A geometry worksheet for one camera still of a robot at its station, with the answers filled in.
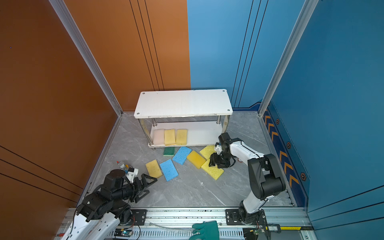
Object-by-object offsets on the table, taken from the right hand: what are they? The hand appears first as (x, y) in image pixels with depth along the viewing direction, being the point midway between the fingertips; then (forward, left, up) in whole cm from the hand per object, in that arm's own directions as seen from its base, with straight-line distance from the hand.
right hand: (212, 165), depth 88 cm
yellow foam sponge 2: (-2, +35, -1) cm, 35 cm away
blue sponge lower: (-2, +26, -1) cm, 26 cm away
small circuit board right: (-33, -16, -5) cm, 37 cm away
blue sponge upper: (+7, +20, -1) cm, 21 cm away
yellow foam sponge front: (+16, +27, +7) cm, 32 cm away
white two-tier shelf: (+13, +5, +31) cm, 34 cm away
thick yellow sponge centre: (+4, +9, -1) cm, 10 cm away
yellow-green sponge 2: (-3, -1, -2) cm, 4 cm away
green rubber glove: (-32, +4, -2) cm, 32 cm away
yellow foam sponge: (+17, +19, +6) cm, 26 cm away
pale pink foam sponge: (+17, +34, +6) cm, 38 cm away
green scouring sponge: (+10, +27, -1) cm, 29 cm away
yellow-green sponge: (+11, +2, -2) cm, 11 cm away
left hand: (-15, +29, +11) cm, 35 cm away
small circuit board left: (-32, +45, -4) cm, 55 cm away
